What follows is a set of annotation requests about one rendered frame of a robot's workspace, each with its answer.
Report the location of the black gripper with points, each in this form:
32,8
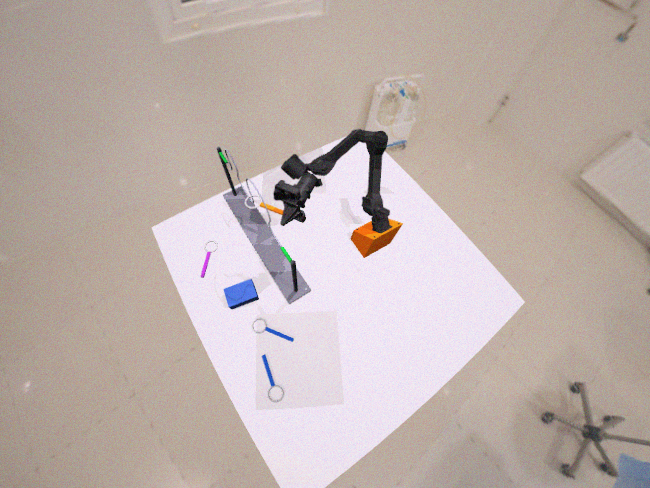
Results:
297,196

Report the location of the orange bar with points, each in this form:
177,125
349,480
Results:
270,207

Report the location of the purple handle with grey wire loop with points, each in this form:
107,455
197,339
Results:
207,258

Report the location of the blue rectangular block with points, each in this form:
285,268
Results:
241,294

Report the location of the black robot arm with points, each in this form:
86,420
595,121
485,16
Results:
372,203

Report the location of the blue bar with grey loop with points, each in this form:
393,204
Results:
272,331
271,380

